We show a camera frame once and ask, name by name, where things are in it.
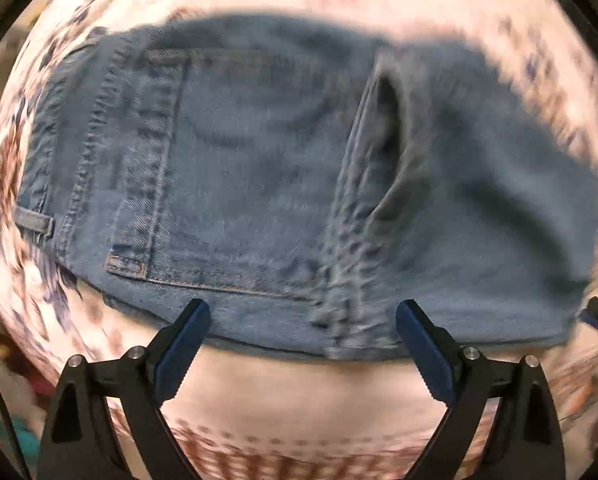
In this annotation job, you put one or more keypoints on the floral printed bed blanket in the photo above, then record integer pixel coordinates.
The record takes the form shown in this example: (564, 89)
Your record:
(299, 400)

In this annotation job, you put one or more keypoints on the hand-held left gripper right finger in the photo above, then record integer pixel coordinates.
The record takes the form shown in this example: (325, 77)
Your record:
(426, 347)

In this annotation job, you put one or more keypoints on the blue denim pants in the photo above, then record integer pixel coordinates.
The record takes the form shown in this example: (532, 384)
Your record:
(279, 185)

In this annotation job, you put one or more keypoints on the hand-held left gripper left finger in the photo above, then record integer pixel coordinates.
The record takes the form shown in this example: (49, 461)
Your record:
(181, 347)

